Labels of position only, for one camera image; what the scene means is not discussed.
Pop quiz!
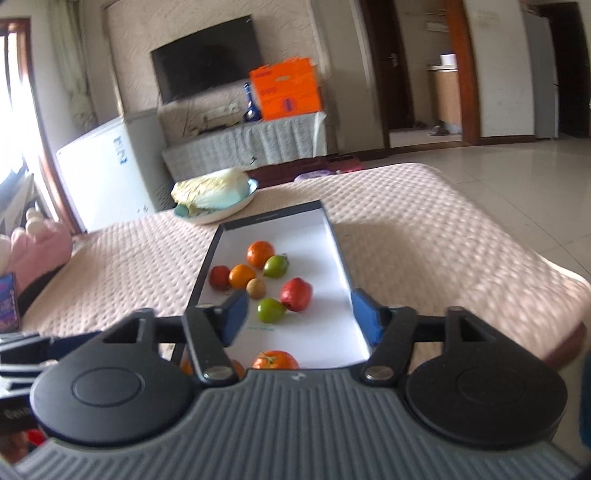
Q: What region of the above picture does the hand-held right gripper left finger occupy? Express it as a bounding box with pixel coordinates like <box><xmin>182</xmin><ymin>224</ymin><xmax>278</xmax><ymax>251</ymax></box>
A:
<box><xmin>102</xmin><ymin>291</ymin><xmax>250</xmax><ymax>387</ymax></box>

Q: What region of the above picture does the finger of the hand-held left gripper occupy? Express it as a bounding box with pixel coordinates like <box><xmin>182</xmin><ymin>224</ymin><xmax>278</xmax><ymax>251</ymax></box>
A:
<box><xmin>9</xmin><ymin>330</ymin><xmax>103</xmax><ymax>360</ymax></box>

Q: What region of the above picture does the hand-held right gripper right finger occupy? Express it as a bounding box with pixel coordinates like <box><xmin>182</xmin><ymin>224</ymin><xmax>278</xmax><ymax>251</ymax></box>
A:
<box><xmin>351</xmin><ymin>288</ymin><xmax>505</xmax><ymax>387</ymax></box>

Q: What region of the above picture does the green jujube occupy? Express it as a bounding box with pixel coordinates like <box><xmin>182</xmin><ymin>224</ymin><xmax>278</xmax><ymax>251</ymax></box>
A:
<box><xmin>257</xmin><ymin>298</ymin><xmax>287</xmax><ymax>324</ymax></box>
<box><xmin>263</xmin><ymin>255</ymin><xmax>290</xmax><ymax>280</ymax></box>

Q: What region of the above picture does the smooth yellow-orange citrus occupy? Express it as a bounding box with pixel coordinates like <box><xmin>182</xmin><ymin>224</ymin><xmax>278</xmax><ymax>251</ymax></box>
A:
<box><xmin>228</xmin><ymin>264</ymin><xmax>257</xmax><ymax>290</ymax></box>

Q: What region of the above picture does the red apple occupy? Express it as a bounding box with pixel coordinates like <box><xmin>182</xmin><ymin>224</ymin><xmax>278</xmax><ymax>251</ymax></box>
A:
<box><xmin>209</xmin><ymin>266</ymin><xmax>232</xmax><ymax>291</ymax></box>
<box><xmin>280</xmin><ymin>277</ymin><xmax>314</xmax><ymax>312</ymax></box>

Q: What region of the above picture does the small mandarin orange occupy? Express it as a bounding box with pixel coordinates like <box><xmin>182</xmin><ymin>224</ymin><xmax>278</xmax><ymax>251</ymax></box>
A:
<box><xmin>180</xmin><ymin>357</ymin><xmax>246</xmax><ymax>381</ymax></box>

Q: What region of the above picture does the large mandarin orange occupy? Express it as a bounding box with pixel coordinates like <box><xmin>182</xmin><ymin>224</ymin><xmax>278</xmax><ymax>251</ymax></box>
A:
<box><xmin>252</xmin><ymin>350</ymin><xmax>300</xmax><ymax>370</ymax></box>
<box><xmin>246</xmin><ymin>241</ymin><xmax>275</xmax><ymax>270</ymax></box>

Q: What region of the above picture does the grey cardboard box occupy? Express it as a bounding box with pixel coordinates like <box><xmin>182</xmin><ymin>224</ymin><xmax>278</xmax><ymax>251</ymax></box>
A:
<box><xmin>184</xmin><ymin>200</ymin><xmax>373</xmax><ymax>371</ymax></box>

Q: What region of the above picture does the purple printed packet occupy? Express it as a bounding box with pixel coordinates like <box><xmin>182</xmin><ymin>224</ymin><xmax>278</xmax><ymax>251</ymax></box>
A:
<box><xmin>0</xmin><ymin>272</ymin><xmax>22</xmax><ymax>334</ymax></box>

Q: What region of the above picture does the pink plush toy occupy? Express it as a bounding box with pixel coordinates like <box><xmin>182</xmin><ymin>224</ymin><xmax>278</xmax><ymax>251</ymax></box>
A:
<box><xmin>0</xmin><ymin>208</ymin><xmax>74</xmax><ymax>296</ymax></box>

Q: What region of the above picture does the white oval plate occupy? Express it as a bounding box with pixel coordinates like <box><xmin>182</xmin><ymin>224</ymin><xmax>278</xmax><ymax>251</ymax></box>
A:
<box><xmin>174</xmin><ymin>179</ymin><xmax>259</xmax><ymax>225</ymax></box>

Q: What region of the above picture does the pink textured bedspread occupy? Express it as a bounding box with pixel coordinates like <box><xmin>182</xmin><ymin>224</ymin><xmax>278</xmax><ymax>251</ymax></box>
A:
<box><xmin>21</xmin><ymin>162</ymin><xmax>591</xmax><ymax>370</ymax></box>

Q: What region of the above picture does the napa cabbage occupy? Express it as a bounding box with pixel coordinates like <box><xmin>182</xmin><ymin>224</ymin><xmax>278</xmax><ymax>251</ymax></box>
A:
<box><xmin>172</xmin><ymin>168</ymin><xmax>252</xmax><ymax>214</ymax></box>

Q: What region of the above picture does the dark red item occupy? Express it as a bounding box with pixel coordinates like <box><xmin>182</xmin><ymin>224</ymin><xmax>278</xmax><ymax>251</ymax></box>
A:
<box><xmin>328</xmin><ymin>156</ymin><xmax>362</xmax><ymax>174</ymax></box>

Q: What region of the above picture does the white chest freezer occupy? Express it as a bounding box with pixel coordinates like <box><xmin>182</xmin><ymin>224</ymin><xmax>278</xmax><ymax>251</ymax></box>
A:
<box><xmin>56</xmin><ymin>115</ymin><xmax>168</xmax><ymax>232</ymax></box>

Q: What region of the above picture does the cloth covered cabinet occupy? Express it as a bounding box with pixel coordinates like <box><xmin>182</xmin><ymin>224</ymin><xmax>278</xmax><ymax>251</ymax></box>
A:
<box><xmin>161</xmin><ymin>111</ymin><xmax>329</xmax><ymax>182</ymax></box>

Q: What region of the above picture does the blue glass vase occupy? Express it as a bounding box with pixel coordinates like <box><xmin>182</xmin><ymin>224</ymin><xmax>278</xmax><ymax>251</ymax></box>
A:
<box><xmin>243</xmin><ymin>82</ymin><xmax>260</xmax><ymax>123</ymax></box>

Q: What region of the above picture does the orange cardboard box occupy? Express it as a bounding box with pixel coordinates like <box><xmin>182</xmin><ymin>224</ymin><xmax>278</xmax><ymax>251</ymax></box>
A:
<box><xmin>249</xmin><ymin>58</ymin><xmax>323</xmax><ymax>122</ymax></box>

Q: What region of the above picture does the wooden kitchen cabinet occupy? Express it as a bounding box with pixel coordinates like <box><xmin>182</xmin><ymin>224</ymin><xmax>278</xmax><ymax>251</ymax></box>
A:
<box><xmin>429</xmin><ymin>65</ymin><xmax>462</xmax><ymax>126</ymax></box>

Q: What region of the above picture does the dark wooden door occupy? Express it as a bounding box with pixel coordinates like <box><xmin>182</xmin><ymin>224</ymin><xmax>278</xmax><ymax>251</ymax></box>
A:
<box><xmin>369</xmin><ymin>0</ymin><xmax>414</xmax><ymax>149</ymax></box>

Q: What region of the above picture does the wood framed window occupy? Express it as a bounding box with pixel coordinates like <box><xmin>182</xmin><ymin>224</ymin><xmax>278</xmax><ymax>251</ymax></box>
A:
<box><xmin>0</xmin><ymin>17</ymin><xmax>51</xmax><ymax>217</ymax></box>

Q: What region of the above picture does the black television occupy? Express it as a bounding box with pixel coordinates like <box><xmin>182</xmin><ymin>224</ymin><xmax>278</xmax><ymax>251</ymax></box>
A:
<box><xmin>151</xmin><ymin>16</ymin><xmax>262</xmax><ymax>103</ymax></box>

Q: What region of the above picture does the pale curtain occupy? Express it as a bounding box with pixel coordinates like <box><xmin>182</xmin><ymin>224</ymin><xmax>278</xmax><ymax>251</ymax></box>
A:
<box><xmin>46</xmin><ymin>0</ymin><xmax>99</xmax><ymax>134</ymax></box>

